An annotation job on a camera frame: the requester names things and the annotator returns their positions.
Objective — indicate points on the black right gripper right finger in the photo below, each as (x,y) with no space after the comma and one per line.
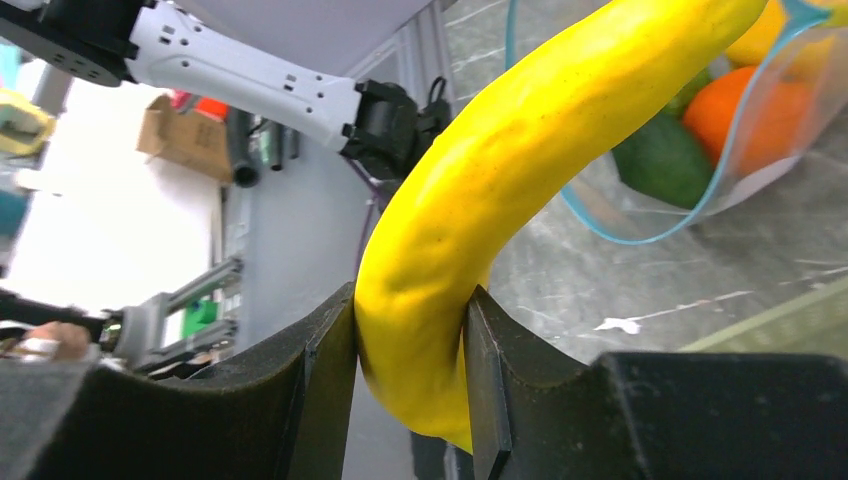
(537,413)

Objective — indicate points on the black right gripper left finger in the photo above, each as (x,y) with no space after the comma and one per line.
(277,410)

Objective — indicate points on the yellow banana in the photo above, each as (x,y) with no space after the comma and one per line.
(497,164)

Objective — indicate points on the dark green avocado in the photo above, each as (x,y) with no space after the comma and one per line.
(664,161)

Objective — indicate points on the green bumpy fruit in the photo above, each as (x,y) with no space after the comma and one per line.
(678,105)

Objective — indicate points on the clear zip bag blue zipper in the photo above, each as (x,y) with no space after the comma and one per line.
(615,68)

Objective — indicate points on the orange tangerine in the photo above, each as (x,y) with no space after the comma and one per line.
(771,128)

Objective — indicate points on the yellow bell pepper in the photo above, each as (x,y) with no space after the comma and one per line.
(804,57)

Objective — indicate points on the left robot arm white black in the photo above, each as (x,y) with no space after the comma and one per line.
(156,43)

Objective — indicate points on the person hand in background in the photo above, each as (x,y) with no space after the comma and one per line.
(57,341)

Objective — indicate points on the brown cardboard box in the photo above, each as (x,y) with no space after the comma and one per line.
(192,140)

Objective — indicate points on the green block on rail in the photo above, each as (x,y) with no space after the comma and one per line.
(198,315)

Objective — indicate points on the aluminium frame rail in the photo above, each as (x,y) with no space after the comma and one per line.
(173,327)

